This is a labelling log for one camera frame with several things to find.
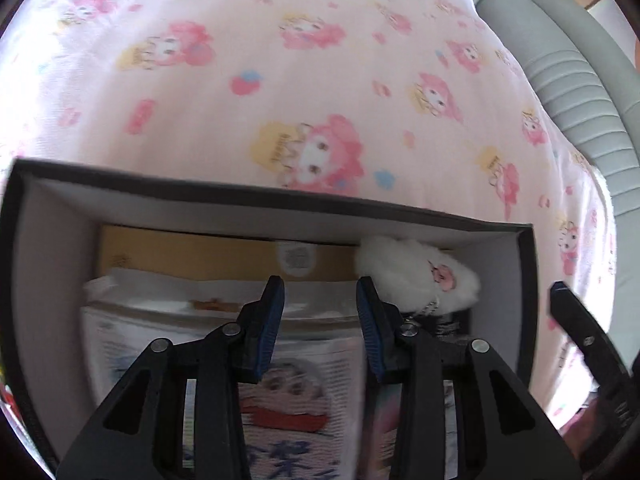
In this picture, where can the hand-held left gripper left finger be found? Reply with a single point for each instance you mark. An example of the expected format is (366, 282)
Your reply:
(267, 330)

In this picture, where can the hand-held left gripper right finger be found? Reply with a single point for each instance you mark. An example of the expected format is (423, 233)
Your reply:
(372, 330)

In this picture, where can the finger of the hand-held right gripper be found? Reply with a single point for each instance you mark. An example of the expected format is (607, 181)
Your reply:
(575, 320)

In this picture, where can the cartoon printed packet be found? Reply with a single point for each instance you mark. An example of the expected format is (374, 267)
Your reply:
(310, 410)

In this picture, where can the black cardboard box white inside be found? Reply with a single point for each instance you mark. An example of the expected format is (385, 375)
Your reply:
(200, 205)

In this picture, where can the yellow flat packet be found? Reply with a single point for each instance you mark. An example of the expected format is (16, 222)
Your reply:
(200, 252)

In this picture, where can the grey padded headboard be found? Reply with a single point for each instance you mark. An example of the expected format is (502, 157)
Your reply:
(575, 85)

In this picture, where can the pink printed blanket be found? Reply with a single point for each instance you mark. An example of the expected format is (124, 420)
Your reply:
(250, 60)

